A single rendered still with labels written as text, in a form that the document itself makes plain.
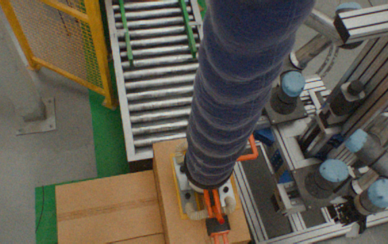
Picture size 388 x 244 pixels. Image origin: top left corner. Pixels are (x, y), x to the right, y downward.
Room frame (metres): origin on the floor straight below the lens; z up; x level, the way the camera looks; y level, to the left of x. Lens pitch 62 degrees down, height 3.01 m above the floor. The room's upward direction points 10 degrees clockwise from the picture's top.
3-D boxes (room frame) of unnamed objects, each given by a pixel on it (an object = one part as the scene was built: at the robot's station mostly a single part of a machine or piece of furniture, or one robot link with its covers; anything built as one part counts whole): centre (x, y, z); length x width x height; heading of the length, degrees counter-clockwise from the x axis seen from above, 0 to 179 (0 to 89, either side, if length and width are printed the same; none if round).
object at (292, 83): (1.26, -0.48, 1.20); 0.13 x 0.12 x 0.14; 5
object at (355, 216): (0.48, -0.59, 1.66); 0.09 x 0.08 x 0.12; 115
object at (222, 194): (0.74, -0.18, 1.08); 0.34 x 0.10 x 0.05; 20
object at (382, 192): (0.48, -0.60, 1.82); 0.09 x 0.08 x 0.11; 141
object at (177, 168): (0.67, -0.01, 1.08); 0.34 x 0.10 x 0.05; 20
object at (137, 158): (1.04, 0.04, 0.58); 0.70 x 0.03 x 0.06; 110
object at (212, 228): (0.47, -0.18, 1.18); 0.10 x 0.08 x 0.06; 110
